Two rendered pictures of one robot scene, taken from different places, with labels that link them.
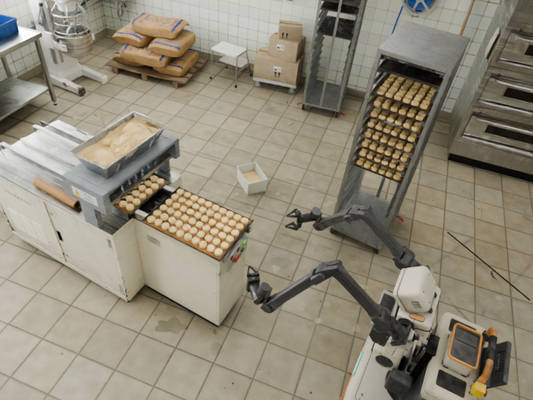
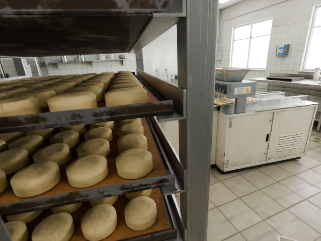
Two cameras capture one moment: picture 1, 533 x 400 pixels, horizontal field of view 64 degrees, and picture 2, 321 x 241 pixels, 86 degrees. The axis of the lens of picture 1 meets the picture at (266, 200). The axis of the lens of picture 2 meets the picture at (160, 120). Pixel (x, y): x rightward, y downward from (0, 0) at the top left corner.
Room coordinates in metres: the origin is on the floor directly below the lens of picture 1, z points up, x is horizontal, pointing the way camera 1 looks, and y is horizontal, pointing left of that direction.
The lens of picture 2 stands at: (3.42, -1.03, 1.45)
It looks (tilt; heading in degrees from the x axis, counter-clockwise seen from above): 19 degrees down; 144
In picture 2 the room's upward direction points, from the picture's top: 3 degrees counter-clockwise
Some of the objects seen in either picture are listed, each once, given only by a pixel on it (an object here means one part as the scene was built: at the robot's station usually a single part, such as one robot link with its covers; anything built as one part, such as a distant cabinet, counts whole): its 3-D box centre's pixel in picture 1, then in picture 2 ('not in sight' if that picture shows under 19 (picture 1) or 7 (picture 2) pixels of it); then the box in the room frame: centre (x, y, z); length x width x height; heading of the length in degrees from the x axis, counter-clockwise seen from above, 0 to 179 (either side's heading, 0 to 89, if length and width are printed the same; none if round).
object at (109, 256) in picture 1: (92, 209); (250, 130); (2.33, 1.38, 0.42); 1.28 x 0.72 x 0.84; 66
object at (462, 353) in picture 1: (462, 350); not in sight; (1.20, -1.13, 0.87); 0.23 x 0.15 x 0.11; 156
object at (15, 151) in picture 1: (102, 195); (224, 100); (2.05, 1.11, 0.87); 2.01 x 0.03 x 0.07; 66
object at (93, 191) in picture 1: (128, 175); (223, 93); (2.14, 0.95, 1.01); 0.72 x 0.33 x 0.34; 156
